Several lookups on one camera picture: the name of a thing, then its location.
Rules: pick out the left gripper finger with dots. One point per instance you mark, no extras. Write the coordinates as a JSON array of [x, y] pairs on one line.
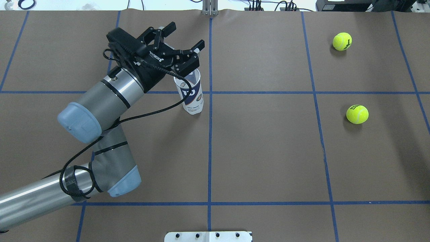
[[184, 62], [157, 35]]

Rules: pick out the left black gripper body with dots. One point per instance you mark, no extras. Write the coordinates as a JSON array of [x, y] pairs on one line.
[[150, 71]]

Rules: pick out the white tennis ball can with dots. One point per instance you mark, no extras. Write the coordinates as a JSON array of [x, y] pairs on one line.
[[194, 103]]

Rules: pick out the Roland Garros tennis ball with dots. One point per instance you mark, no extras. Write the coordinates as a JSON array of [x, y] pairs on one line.
[[357, 114]]

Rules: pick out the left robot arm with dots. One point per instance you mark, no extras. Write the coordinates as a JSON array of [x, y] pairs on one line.
[[73, 146]]

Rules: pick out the Wilson tennis ball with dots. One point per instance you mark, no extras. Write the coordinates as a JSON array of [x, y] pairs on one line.
[[342, 41]]

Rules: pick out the blue tape roll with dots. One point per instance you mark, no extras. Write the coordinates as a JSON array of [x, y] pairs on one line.
[[26, 4]]

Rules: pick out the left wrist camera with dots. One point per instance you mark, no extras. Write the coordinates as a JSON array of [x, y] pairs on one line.
[[125, 47]]

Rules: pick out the aluminium frame post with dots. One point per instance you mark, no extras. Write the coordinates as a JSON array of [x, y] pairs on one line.
[[210, 7]]

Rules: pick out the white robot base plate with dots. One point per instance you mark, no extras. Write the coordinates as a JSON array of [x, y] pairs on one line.
[[209, 236]]

